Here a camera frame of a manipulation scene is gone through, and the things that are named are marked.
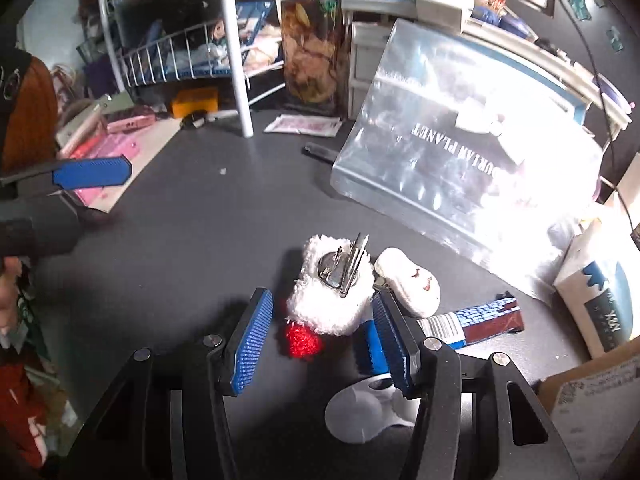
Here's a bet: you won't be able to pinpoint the white metal pole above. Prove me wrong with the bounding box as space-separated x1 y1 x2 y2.
218 0 255 138

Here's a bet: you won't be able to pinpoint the white plastic spoon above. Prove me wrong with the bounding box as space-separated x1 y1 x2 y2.
325 376 426 445

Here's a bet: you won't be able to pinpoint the pink packet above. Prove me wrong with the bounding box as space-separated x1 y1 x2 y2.
60 130 142 207

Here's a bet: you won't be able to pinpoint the white desk shelf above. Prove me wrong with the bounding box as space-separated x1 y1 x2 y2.
464 24 634 132

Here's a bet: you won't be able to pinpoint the cardboard box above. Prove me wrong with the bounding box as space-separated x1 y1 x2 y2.
537 345 640 480

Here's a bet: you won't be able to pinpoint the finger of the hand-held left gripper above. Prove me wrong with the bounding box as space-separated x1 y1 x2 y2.
0 156 133 198

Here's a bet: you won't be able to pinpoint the orange brown cloth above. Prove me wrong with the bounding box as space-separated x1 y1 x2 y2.
10 55 60 172

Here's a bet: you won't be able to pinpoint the person's left hand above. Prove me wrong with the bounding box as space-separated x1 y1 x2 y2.
0 256 23 336

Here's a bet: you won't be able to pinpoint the red cloth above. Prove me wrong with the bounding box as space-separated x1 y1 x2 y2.
0 360 49 469

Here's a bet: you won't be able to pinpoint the orange box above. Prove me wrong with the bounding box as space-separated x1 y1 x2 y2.
171 87 220 119

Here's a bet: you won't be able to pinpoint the silver keys bunch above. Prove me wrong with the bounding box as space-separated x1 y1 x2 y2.
317 232 371 299

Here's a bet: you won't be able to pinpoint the black pen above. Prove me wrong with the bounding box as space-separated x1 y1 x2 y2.
304 143 342 164

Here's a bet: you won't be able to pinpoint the white fluffy plush keychain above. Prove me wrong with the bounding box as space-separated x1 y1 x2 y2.
284 233 376 359

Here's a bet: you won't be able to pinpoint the white pink sachet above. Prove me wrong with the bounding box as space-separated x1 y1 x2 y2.
263 114 344 137

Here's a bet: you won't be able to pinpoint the white wire rack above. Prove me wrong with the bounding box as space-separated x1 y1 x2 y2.
97 0 287 107

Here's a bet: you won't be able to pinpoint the small white plush slipper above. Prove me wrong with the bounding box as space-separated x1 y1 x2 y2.
374 249 442 318

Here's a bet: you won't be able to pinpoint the white drawer unit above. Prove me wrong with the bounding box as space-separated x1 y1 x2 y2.
347 22 397 121

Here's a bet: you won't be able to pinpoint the white blue tissue box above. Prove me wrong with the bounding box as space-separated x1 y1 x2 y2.
552 220 640 359

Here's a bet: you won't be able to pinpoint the large clear plastic bag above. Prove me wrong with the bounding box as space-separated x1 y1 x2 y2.
330 19 607 283

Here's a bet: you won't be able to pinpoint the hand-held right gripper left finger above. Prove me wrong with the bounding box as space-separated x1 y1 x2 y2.
60 287 275 480

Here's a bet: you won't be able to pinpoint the pink phone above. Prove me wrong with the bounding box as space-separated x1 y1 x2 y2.
106 111 157 134

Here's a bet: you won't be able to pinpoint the black cable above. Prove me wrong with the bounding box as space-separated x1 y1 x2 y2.
550 0 640 193

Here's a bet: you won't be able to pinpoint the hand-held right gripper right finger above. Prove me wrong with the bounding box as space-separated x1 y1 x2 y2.
372 290 581 480

